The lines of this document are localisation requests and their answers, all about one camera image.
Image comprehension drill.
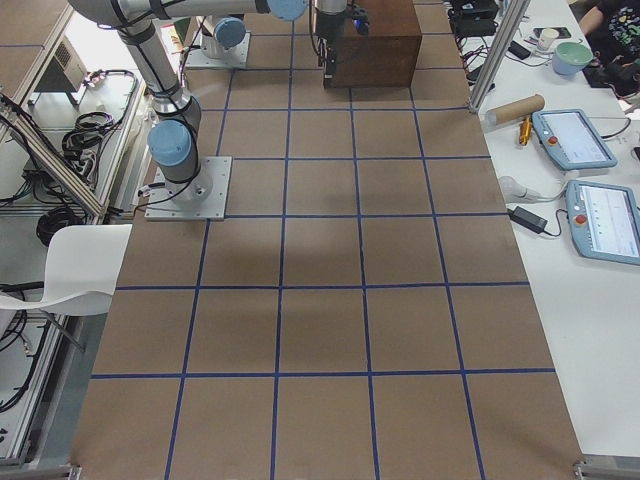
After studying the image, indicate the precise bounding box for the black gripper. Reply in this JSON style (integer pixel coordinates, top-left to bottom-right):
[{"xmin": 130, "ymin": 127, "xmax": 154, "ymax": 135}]
[{"xmin": 314, "ymin": 8, "xmax": 346, "ymax": 80}]

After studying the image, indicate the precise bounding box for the dark wooden drawer cabinet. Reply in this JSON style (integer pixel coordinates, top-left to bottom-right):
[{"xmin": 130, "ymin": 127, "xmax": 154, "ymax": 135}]
[{"xmin": 323, "ymin": 0, "xmax": 422, "ymax": 88}]

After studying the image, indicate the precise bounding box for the cardboard tube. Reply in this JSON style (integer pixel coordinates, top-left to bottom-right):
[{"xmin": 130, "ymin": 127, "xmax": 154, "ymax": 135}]
[{"xmin": 486, "ymin": 94, "xmax": 545, "ymax": 126}]

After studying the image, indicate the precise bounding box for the gold metal cylinder tool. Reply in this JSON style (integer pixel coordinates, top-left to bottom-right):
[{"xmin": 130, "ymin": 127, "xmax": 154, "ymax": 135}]
[{"xmin": 518, "ymin": 115, "xmax": 532, "ymax": 146}]

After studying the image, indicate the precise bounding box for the white paper cup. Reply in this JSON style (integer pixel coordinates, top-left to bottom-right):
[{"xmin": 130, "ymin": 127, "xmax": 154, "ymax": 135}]
[{"xmin": 537, "ymin": 28, "xmax": 559, "ymax": 52}]

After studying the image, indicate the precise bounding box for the white light bulb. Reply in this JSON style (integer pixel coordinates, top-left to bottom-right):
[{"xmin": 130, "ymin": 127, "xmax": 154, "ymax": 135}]
[{"xmin": 498, "ymin": 176, "xmax": 566, "ymax": 204}]

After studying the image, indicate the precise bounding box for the green bowl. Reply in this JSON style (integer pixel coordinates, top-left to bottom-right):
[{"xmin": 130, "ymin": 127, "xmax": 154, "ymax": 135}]
[{"xmin": 551, "ymin": 42, "xmax": 594, "ymax": 76}]

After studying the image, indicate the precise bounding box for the black power adapter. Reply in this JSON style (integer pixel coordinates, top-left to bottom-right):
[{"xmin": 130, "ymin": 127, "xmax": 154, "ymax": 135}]
[{"xmin": 508, "ymin": 206, "xmax": 548, "ymax": 234}]

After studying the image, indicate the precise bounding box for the blue teach pendant tablet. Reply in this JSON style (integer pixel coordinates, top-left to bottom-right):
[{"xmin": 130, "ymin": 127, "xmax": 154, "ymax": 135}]
[{"xmin": 531, "ymin": 109, "xmax": 618, "ymax": 171}]

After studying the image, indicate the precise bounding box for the white plastic chair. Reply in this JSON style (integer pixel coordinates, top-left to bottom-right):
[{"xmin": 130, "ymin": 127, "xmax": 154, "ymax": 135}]
[{"xmin": 1, "ymin": 224, "xmax": 132, "ymax": 316}]

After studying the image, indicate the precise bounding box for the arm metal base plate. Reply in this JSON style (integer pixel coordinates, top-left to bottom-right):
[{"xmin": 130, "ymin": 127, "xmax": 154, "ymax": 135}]
[
  {"xmin": 186, "ymin": 31, "xmax": 251, "ymax": 70},
  {"xmin": 144, "ymin": 156, "xmax": 233, "ymax": 221}
]

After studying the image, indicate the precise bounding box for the aluminium frame post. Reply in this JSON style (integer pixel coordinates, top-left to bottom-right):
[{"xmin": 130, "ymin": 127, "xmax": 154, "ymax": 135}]
[{"xmin": 468, "ymin": 0, "xmax": 530, "ymax": 113}]

